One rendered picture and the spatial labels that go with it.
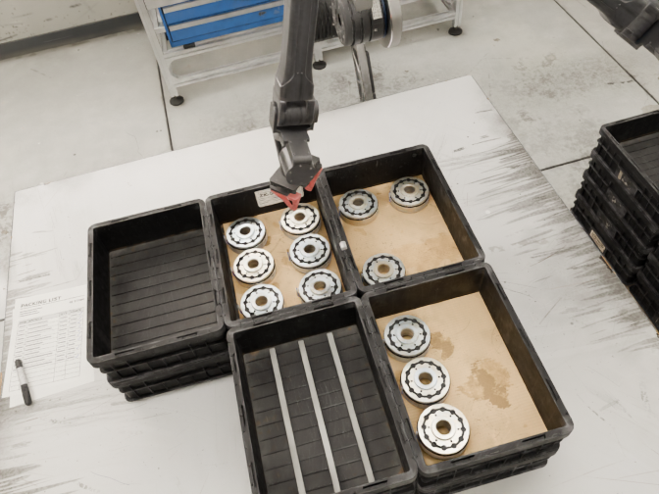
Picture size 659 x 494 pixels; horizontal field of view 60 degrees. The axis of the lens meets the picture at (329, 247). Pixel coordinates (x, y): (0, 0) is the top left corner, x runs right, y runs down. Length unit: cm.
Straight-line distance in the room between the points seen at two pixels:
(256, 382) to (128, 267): 49
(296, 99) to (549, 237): 90
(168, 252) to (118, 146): 176
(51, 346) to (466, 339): 106
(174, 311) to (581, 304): 102
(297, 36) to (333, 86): 229
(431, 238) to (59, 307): 103
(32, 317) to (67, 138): 181
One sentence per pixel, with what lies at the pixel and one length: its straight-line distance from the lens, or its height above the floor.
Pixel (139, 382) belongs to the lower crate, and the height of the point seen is 80.
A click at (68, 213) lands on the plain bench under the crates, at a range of 198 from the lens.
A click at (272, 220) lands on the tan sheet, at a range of 155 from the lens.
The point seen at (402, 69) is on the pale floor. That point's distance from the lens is 338.
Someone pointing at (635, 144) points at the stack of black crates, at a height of 49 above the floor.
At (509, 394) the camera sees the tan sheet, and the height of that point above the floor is 83.
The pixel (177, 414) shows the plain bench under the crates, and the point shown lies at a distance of 147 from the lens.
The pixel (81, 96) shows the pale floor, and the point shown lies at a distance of 371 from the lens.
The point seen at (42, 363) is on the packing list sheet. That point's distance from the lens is 169.
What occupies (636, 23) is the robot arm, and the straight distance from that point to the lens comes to 129.
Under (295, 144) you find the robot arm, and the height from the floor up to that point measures 128.
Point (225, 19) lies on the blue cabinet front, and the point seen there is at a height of 41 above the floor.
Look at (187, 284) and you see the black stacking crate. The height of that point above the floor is 83.
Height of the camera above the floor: 200
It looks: 53 degrees down
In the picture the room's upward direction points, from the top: 8 degrees counter-clockwise
